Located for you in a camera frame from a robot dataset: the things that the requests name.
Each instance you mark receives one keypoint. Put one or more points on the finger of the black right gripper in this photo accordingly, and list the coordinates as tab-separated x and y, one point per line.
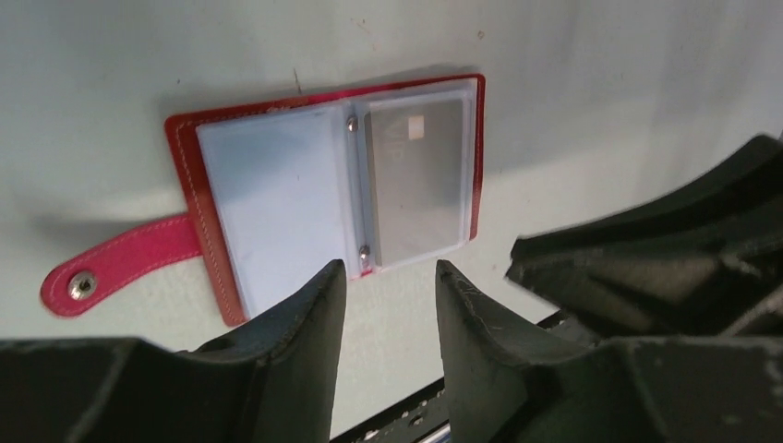
703	260

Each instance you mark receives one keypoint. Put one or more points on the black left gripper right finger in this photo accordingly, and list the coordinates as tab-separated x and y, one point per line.
508	380

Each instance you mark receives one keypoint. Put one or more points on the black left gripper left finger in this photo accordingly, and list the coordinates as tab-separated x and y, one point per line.
270	380

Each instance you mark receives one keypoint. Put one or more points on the red leather card holder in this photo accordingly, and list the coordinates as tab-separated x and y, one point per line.
79	284

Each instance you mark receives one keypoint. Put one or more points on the silver grey credit card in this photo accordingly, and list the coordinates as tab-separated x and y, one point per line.
417	157

